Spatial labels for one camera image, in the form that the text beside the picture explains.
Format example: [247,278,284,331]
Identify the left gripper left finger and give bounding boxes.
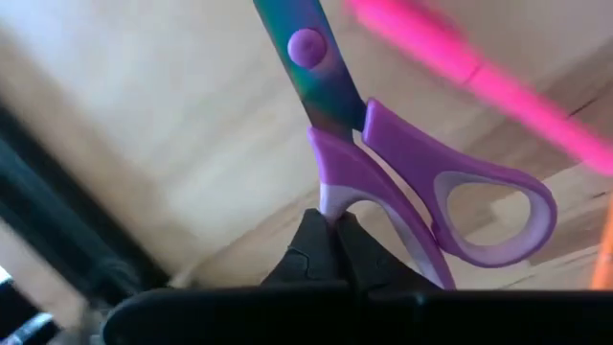
[261,208,349,288]

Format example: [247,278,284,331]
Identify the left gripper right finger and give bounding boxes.
[334,213,442,290]

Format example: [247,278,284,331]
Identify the purple-handled scissors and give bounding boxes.
[252,0,558,291]

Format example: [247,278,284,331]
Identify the pink highlighter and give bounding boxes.
[344,0,613,177]

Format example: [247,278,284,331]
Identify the black aluminium frame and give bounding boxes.
[0,98,171,308]

